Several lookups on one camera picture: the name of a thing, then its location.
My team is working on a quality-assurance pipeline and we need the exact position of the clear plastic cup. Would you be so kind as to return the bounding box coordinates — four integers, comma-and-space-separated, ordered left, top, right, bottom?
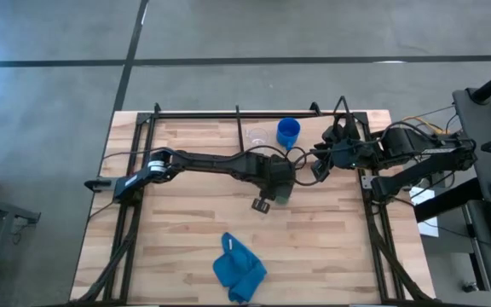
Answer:
245, 126, 270, 148

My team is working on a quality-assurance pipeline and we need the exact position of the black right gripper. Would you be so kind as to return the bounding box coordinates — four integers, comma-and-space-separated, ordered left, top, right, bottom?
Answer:
311, 124, 378, 183

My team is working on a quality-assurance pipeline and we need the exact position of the blue plastic mug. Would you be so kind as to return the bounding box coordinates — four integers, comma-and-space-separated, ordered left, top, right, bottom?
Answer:
275, 117, 302, 152

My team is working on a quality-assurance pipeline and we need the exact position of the blue cloth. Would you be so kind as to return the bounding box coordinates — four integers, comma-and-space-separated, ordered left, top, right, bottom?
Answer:
211, 231, 269, 305

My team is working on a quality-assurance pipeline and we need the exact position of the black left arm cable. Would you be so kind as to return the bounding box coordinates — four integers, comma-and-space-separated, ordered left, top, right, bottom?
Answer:
101, 143, 292, 164

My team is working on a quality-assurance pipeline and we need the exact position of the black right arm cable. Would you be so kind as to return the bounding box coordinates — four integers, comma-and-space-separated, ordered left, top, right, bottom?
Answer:
290, 145, 332, 188

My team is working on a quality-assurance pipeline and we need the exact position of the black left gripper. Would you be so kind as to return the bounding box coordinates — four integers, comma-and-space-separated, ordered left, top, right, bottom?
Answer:
251, 153, 297, 215

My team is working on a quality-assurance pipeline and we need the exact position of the black aluminium table frame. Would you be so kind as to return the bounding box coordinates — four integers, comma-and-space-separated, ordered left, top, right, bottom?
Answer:
72, 101, 442, 307

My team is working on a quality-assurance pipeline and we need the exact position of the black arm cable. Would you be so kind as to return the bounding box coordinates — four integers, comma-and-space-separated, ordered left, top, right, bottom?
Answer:
290, 145, 332, 188
101, 143, 292, 164

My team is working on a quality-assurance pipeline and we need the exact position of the wooden shelf with black legs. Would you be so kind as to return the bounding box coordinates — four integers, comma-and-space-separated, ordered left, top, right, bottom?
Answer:
235, 104, 358, 171

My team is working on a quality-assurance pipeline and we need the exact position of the black diagonal beam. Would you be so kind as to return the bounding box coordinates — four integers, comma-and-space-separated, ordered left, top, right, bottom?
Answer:
413, 177, 484, 223

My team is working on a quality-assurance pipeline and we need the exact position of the yellow cable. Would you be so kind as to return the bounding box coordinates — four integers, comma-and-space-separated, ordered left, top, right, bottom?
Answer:
401, 113, 452, 136

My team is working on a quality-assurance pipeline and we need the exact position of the thin black base cable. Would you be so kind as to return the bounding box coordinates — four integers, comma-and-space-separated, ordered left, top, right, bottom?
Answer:
86, 199, 118, 222

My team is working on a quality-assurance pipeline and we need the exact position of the white paper sheet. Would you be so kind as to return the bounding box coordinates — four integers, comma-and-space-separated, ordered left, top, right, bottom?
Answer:
410, 186, 441, 239

